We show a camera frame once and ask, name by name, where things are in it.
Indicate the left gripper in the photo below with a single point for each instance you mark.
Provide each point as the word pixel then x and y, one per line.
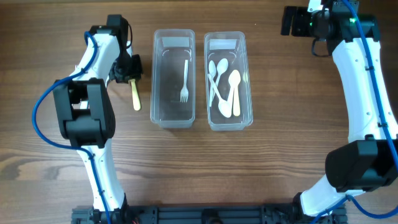
pixel 133 72

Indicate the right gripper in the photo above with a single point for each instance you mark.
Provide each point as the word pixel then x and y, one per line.
pixel 298 25

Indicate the cream yellow plastic fork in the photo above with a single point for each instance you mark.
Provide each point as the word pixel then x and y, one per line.
pixel 135 96

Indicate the white fork tines down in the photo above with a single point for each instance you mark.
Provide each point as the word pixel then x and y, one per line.
pixel 184 91

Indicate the cream yellow plastic spoon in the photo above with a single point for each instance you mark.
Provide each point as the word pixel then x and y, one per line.
pixel 236 103

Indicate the translucent white spoon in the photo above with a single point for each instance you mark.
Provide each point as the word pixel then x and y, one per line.
pixel 212 72

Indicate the white spoon bowl down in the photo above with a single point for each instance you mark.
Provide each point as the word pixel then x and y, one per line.
pixel 224 106

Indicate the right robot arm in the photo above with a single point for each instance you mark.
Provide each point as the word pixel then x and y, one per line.
pixel 369 160

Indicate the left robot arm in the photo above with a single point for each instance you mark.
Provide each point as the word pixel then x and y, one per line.
pixel 86 117

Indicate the left clear plastic container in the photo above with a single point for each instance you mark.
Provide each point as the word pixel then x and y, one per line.
pixel 171 47

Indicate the clear plastic container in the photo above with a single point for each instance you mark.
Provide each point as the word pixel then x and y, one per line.
pixel 171 47
pixel 232 46

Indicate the right clear plastic container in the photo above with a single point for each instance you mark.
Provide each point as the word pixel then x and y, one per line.
pixel 232 46

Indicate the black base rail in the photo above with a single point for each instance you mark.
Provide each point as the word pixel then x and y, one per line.
pixel 268 213

